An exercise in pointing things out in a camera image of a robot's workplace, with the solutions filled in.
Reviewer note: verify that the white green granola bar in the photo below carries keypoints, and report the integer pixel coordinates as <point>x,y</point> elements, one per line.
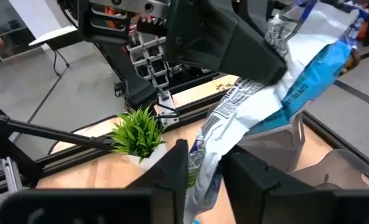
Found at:
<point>249,105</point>

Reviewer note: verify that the granola crumbs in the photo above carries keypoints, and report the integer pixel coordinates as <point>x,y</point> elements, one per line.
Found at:
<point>223,86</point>

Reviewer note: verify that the grey translucent plastic bin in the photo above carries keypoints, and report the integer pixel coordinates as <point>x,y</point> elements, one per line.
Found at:
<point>274,146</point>
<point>336,168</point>

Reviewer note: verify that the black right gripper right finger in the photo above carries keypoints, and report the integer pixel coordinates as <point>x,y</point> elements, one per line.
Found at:
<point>246,186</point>

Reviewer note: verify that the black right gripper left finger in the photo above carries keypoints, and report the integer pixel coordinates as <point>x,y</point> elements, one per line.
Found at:
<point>171,180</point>

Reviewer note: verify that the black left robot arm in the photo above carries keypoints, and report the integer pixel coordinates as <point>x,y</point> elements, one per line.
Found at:
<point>134,84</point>

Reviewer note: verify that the green plant in white pot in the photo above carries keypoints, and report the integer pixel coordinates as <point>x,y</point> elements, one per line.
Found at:
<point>137,133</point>

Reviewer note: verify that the white desk on stand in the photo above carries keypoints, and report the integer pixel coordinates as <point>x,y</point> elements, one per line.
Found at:
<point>53,35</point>

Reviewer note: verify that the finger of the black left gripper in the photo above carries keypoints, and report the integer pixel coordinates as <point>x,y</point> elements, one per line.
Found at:
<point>252,12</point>
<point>215,37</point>

